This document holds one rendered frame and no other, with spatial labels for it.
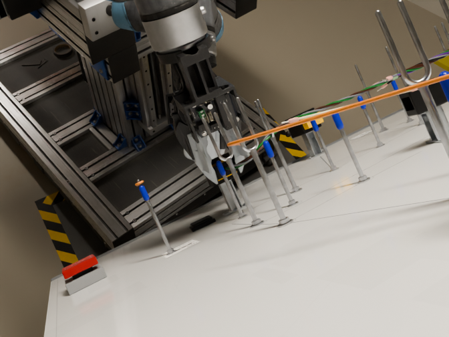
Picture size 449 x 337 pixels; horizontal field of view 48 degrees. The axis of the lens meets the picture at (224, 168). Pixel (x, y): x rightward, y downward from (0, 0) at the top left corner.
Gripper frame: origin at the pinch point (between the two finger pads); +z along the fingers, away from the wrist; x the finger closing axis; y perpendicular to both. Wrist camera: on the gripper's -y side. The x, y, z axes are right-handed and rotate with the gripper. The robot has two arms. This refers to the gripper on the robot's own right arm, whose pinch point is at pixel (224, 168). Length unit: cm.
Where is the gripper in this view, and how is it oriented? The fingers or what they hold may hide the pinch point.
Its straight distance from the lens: 75.5
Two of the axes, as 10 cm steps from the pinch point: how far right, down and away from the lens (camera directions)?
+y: 3.2, 3.6, -8.8
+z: 3.0, 8.4, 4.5
